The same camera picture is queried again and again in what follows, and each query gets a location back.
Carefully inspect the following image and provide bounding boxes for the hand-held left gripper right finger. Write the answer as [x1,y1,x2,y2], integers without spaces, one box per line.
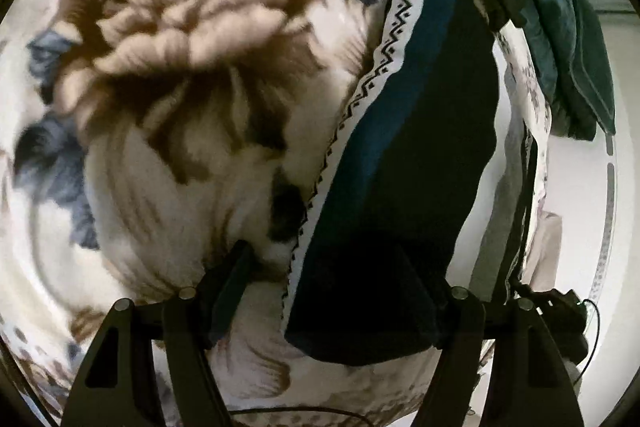
[412,286,584,427]

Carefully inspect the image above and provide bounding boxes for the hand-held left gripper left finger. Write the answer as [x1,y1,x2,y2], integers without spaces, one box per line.
[60,239,257,427]

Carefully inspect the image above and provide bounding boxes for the black shorts with patterned trim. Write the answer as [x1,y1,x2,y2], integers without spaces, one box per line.
[282,0,501,365]

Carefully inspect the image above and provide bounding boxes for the black device with green light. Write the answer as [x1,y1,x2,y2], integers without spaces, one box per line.
[515,284,591,363]

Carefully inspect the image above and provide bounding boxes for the beige cloth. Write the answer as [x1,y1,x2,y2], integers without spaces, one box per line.
[522,212,563,293]

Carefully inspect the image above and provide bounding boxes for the light grey sheet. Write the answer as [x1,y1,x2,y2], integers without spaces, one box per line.
[470,32,526,303]

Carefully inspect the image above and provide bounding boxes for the floral blanket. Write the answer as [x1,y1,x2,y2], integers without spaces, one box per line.
[0,0,556,427]

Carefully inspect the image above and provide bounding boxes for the teal garment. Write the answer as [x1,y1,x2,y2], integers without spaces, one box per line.
[517,0,616,140]

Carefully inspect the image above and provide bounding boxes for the black strap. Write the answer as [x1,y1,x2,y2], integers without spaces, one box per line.
[505,117,533,293]

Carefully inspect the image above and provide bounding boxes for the thin black cable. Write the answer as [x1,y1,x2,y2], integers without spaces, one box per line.
[230,406,377,427]

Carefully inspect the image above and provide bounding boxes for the white wall trim strip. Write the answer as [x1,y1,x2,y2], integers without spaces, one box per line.
[589,134,617,304]

